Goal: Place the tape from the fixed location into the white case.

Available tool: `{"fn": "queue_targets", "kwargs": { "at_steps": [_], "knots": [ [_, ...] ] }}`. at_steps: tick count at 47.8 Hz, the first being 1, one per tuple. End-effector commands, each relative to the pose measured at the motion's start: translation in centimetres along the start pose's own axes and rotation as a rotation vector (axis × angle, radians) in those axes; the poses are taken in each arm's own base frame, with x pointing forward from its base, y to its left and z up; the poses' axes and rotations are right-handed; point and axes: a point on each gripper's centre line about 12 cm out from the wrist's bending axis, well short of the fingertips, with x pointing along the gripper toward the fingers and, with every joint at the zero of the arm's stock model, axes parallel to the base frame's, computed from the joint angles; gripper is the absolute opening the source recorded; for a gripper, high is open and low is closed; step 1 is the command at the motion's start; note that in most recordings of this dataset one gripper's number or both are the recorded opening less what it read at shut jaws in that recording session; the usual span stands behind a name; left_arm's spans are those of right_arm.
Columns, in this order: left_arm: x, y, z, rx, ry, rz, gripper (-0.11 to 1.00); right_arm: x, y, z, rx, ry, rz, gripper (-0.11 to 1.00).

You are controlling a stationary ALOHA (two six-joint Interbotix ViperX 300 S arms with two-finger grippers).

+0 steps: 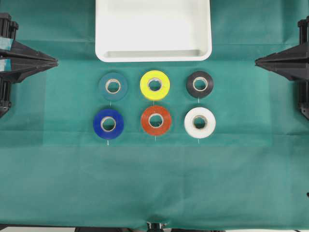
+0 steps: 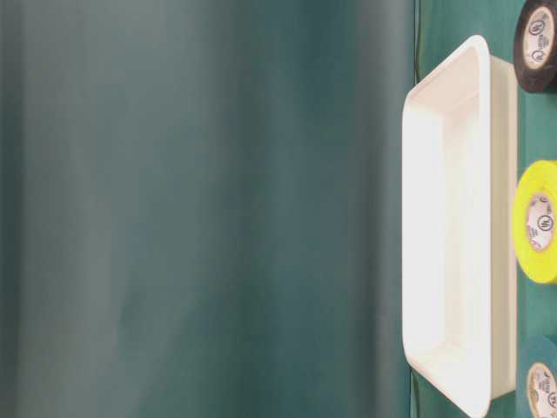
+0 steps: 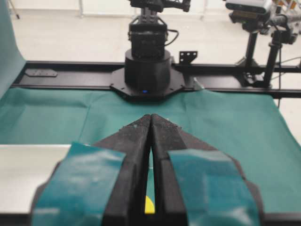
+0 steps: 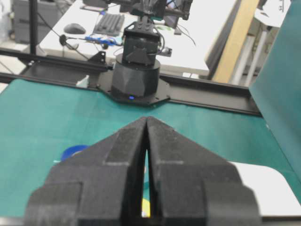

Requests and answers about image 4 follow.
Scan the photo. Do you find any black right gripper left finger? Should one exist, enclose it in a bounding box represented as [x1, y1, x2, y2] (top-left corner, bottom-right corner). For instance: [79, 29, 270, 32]
[25, 117, 147, 226]

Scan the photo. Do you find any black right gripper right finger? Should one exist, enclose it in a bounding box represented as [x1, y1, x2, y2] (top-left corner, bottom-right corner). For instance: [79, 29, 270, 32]
[147, 117, 261, 226]

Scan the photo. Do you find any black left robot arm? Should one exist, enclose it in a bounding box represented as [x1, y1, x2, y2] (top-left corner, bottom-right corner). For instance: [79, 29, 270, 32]
[111, 0, 192, 99]

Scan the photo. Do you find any blue tape roll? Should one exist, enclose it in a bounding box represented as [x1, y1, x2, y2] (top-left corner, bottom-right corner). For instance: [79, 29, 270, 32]
[60, 145, 89, 161]

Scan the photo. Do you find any yellow tape roll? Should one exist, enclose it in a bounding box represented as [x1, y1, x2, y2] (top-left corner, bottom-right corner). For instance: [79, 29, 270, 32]
[141, 198, 151, 218]

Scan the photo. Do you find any white plastic case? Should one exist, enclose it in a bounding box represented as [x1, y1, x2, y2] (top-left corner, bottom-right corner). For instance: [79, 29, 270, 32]
[231, 161, 301, 226]

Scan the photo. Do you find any green table cloth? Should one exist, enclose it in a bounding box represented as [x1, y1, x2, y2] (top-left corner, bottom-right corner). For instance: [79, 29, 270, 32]
[0, 80, 301, 217]

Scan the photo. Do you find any white desk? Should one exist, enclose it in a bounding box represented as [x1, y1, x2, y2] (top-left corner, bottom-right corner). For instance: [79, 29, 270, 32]
[40, 0, 240, 75]

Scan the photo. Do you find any black computer mouse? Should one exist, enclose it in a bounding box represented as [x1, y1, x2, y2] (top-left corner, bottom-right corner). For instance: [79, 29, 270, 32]
[64, 23, 86, 34]

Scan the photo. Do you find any black keyboard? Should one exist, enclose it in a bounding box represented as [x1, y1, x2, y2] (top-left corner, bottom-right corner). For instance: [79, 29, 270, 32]
[93, 13, 125, 37]

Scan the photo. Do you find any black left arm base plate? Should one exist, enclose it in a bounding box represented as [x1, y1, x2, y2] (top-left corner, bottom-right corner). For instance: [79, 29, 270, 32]
[96, 72, 171, 106]

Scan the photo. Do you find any black aluminium frame rail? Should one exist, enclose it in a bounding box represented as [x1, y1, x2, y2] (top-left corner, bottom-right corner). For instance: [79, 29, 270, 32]
[0, 48, 261, 116]

